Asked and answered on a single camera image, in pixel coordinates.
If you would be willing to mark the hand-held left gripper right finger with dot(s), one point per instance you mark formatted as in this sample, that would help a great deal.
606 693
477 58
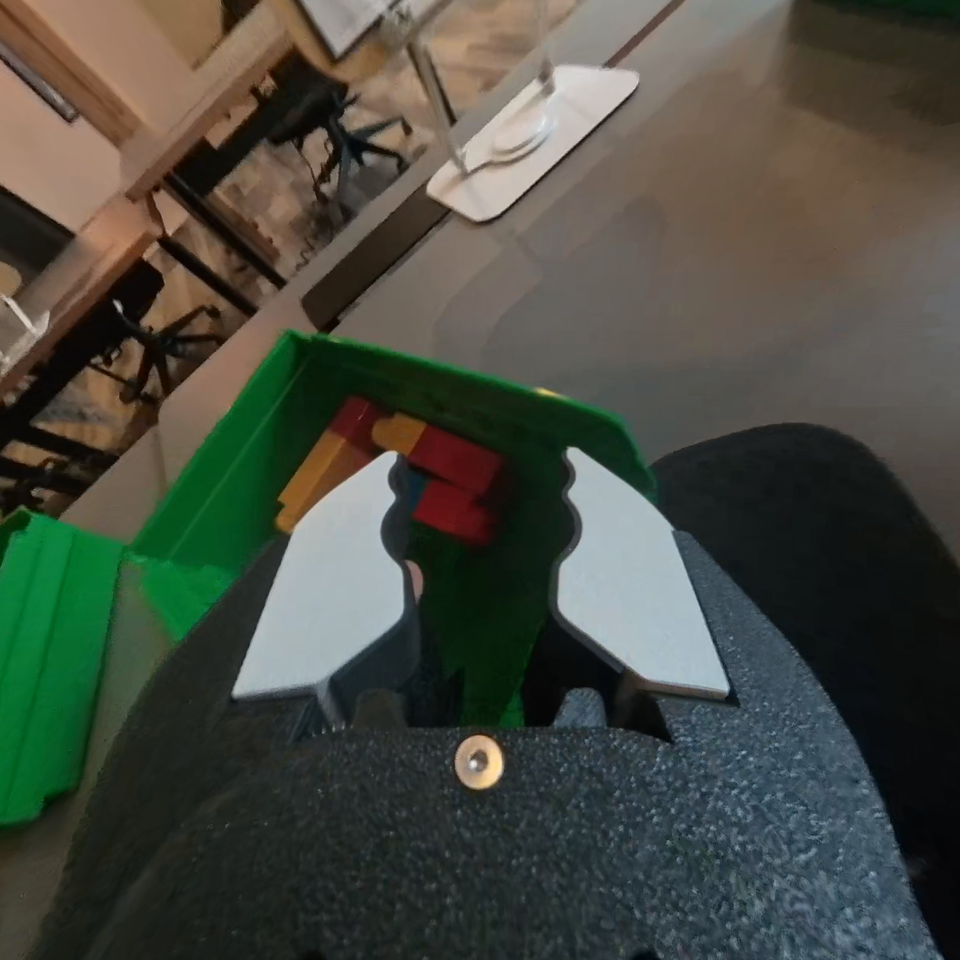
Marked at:
637 600

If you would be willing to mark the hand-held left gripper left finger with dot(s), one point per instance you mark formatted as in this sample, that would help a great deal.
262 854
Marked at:
330 600

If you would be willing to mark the green plastic bin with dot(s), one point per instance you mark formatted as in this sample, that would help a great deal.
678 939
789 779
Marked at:
45 660
225 510

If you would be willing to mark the heap of mega block towers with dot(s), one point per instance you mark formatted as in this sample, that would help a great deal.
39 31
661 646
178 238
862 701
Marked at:
450 457

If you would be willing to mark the black mesh pad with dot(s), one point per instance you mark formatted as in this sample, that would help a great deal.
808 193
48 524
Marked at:
825 562

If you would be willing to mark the black office chair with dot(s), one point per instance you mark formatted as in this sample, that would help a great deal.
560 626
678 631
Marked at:
157 352
352 142

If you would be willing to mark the clear acrylic holder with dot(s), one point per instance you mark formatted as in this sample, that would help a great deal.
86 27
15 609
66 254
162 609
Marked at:
22 330

